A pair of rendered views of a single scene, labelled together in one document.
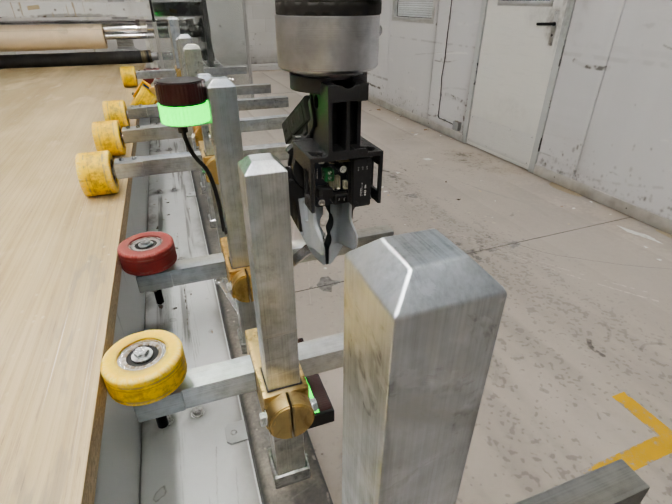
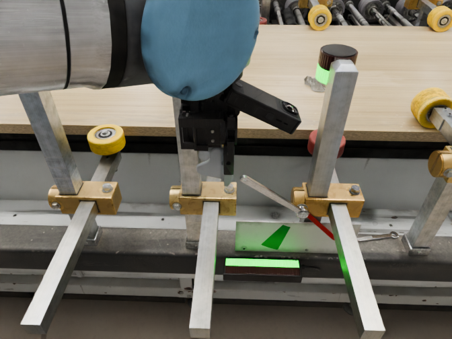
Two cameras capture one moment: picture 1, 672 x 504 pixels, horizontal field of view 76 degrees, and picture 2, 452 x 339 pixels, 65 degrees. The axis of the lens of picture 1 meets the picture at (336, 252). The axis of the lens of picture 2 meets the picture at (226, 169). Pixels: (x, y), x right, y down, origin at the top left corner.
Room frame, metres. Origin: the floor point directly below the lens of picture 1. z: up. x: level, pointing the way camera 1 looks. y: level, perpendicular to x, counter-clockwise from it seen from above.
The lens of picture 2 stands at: (0.60, -0.40, 1.36)
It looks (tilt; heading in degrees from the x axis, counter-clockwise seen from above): 40 degrees down; 112
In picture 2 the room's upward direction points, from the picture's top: straight up
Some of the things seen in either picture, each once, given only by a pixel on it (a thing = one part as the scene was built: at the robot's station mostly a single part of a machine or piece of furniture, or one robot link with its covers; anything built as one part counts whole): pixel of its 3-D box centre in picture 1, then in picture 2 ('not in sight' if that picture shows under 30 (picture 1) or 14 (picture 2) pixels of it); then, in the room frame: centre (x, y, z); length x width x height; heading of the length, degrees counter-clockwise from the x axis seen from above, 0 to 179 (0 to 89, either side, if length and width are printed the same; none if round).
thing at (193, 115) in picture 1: (184, 111); (334, 71); (0.56, 0.19, 1.10); 0.06 x 0.06 x 0.02
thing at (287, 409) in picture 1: (277, 377); (204, 198); (0.36, 0.07, 0.84); 0.13 x 0.06 x 0.05; 20
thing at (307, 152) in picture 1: (331, 140); (211, 105); (0.42, 0.00, 1.11); 0.09 x 0.08 x 0.12; 20
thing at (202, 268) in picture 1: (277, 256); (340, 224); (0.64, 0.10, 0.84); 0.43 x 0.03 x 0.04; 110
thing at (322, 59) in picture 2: (181, 90); (337, 57); (0.56, 0.19, 1.13); 0.06 x 0.06 x 0.02
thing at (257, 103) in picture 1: (205, 106); not in sight; (1.33, 0.39, 0.95); 0.50 x 0.04 x 0.04; 110
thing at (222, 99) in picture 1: (240, 245); (319, 179); (0.58, 0.15, 0.90); 0.03 x 0.03 x 0.48; 20
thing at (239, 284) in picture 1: (240, 267); (325, 198); (0.60, 0.16, 0.85); 0.13 x 0.06 x 0.05; 20
